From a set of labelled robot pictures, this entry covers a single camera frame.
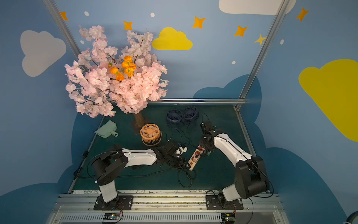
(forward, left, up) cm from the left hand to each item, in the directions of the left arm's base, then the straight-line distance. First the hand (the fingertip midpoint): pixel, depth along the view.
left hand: (188, 165), depth 84 cm
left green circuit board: (-27, +41, -5) cm, 49 cm away
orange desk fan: (+20, +26, +3) cm, 33 cm away
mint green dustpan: (+29, +63, -6) cm, 69 cm away
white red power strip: (+4, -4, +4) cm, 7 cm away
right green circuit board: (-26, -21, -5) cm, 33 cm away
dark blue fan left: (+33, +11, +5) cm, 35 cm away
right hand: (+13, -11, +4) cm, 17 cm away
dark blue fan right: (+39, -1, +4) cm, 39 cm away
